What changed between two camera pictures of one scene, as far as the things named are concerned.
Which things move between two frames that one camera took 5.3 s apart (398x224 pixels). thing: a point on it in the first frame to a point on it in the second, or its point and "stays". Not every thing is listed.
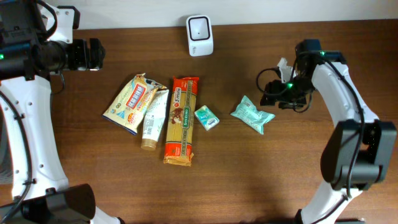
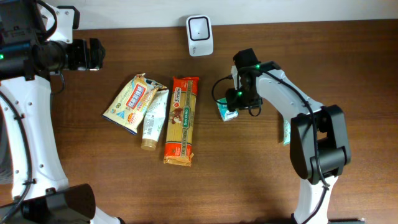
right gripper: [282, 102] to [232, 104]
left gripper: [84, 61] stays
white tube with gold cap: [155, 119] stays
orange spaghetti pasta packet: [181, 130] stays
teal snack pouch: [247, 112] to [286, 132]
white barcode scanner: [200, 35] stays
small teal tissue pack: [207, 117] to [225, 114]
